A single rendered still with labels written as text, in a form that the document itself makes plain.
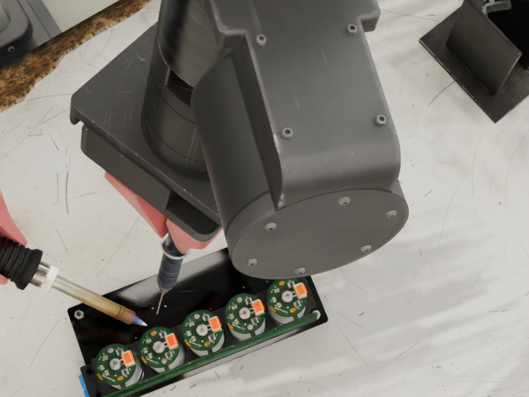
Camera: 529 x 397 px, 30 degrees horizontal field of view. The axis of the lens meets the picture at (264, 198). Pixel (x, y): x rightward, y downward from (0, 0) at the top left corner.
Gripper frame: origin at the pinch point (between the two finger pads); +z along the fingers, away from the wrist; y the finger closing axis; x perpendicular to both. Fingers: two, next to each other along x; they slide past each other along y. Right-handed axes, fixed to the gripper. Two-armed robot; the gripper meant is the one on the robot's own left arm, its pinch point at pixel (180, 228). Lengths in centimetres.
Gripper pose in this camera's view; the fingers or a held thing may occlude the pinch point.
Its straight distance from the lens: 49.4
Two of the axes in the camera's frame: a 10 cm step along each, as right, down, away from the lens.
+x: 5.7, -6.4, 5.2
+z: -2.0, 5.0, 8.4
